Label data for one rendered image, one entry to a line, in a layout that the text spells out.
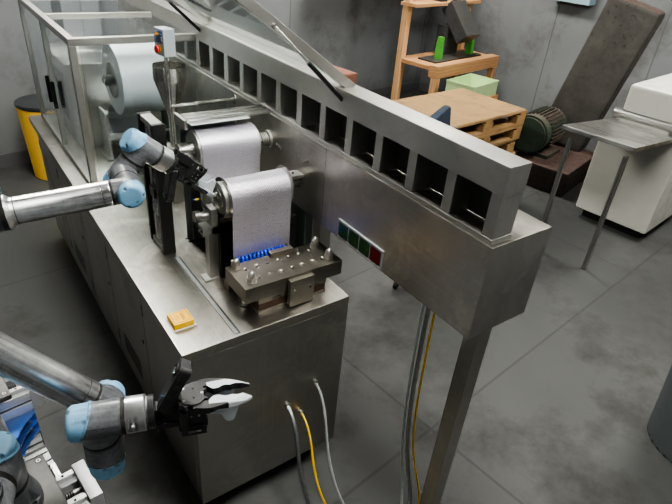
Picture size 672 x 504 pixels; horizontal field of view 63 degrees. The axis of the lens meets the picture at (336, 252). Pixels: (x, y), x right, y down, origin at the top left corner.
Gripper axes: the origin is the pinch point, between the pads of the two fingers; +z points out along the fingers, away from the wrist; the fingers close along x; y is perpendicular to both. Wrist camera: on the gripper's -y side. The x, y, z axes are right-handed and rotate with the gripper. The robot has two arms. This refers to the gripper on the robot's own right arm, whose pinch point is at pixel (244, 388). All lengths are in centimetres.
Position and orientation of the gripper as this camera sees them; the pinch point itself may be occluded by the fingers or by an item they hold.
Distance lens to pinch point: 123.4
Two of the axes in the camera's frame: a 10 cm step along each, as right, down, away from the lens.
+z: 9.6, -0.8, 2.8
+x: 2.9, 4.0, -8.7
